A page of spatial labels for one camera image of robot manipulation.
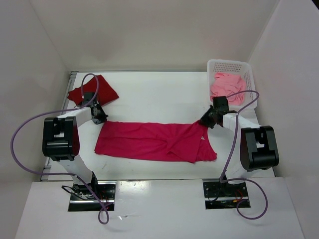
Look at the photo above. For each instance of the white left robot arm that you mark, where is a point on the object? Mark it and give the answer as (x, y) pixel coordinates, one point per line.
(61, 141)

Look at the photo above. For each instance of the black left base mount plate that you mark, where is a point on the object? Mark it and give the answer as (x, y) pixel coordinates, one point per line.
(82, 200)

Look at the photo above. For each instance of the magenta t shirt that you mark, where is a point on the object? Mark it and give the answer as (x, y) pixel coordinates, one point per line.
(172, 142)

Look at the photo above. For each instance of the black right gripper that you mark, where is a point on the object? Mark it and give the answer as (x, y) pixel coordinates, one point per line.
(204, 119)

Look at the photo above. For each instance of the light pink t shirt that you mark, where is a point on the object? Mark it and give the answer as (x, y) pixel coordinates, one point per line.
(226, 84)

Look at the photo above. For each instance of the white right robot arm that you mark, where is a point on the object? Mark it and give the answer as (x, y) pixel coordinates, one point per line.
(257, 144)

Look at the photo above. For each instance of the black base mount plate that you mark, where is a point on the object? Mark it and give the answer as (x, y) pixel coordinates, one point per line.
(225, 196)
(82, 200)

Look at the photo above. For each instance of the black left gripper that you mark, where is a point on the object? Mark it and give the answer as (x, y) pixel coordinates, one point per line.
(102, 118)

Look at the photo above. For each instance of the white plastic basket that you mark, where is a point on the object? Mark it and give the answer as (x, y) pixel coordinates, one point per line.
(234, 67)

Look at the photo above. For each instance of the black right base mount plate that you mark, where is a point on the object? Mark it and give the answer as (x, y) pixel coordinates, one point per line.
(225, 196)

